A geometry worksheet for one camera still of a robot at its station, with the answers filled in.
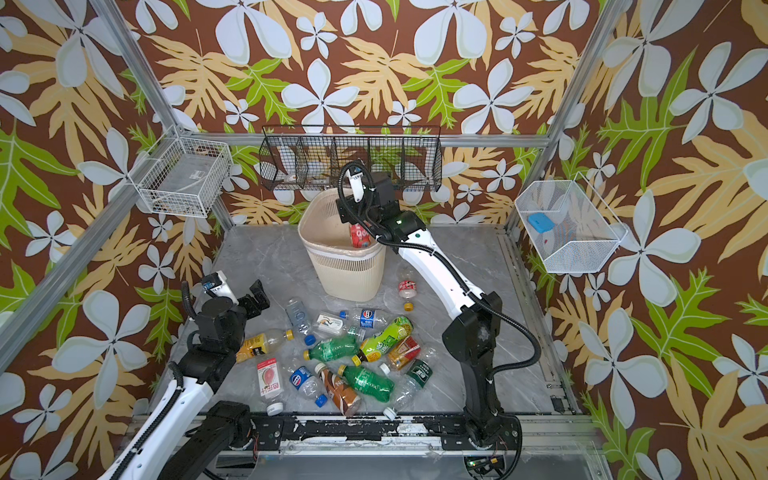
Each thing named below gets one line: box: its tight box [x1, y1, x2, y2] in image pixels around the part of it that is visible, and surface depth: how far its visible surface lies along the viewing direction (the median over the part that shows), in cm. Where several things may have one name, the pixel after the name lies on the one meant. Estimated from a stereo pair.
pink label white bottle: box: [256, 357, 284, 417], surface depth 80 cm
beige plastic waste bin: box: [297, 188, 387, 302], surface depth 88 cm
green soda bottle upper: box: [303, 335, 360, 362], surface depth 86 cm
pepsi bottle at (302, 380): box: [289, 366, 328, 408], surface depth 80 cm
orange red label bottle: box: [388, 336, 421, 370], surface depth 85 cm
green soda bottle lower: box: [338, 364, 395, 403], surface depth 80 cm
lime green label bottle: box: [352, 316, 414, 367], surface depth 86 cm
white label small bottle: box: [314, 311, 348, 337], surface depth 90 cm
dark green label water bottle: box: [383, 359, 433, 421], surface depth 80 cm
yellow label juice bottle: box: [235, 329, 295, 363], surface depth 90 cm
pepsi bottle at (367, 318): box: [338, 308, 394, 329], surface depth 92 cm
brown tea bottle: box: [315, 362, 362, 416], surface depth 78 cm
